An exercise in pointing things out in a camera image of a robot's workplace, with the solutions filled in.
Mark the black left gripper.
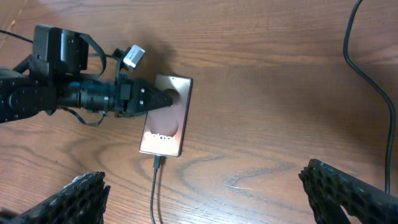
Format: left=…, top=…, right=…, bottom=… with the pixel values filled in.
left=114, top=73, right=174, bottom=118

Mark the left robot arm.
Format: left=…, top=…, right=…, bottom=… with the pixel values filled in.
left=1, top=24, right=173, bottom=124

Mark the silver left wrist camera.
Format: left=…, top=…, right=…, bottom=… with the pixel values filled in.
left=123, top=45, right=146, bottom=70

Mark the black USB-C charger cable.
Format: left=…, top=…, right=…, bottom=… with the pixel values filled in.
left=149, top=154, right=164, bottom=224

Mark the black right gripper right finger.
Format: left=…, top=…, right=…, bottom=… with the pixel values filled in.
left=298, top=159, right=397, bottom=224

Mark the black left camera cable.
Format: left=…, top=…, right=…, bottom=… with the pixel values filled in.
left=0, top=29, right=125, bottom=63

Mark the gold Samsung Galaxy smartphone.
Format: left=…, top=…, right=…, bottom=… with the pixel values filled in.
left=139, top=75, right=193, bottom=157

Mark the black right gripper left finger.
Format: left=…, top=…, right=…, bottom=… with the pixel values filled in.
left=1, top=172, right=111, bottom=224

